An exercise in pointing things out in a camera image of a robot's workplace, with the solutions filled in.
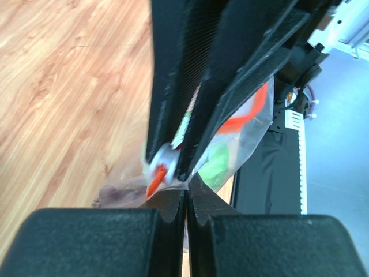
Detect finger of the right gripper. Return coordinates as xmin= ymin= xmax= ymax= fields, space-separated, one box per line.
xmin=145 ymin=1 xmax=231 ymax=170
xmin=177 ymin=1 xmax=311 ymax=181

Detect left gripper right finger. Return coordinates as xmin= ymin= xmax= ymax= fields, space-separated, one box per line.
xmin=187 ymin=175 xmax=367 ymax=276

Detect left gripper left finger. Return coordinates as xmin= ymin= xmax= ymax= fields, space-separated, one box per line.
xmin=1 ymin=190 xmax=185 ymax=276

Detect clear zip bag orange seal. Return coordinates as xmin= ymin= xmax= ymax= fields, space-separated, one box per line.
xmin=101 ymin=79 xmax=274 ymax=202

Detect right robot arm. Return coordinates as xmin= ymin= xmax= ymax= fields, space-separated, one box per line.
xmin=145 ymin=1 xmax=368 ymax=181

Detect fake purple grapes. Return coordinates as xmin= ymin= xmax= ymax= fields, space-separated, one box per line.
xmin=92 ymin=185 xmax=146 ymax=208

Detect fake green cabbage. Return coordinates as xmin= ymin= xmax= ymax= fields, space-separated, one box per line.
xmin=198 ymin=143 xmax=232 ymax=192

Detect white slotted cable duct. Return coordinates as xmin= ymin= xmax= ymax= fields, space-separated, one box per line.
xmin=285 ymin=110 xmax=308 ymax=215

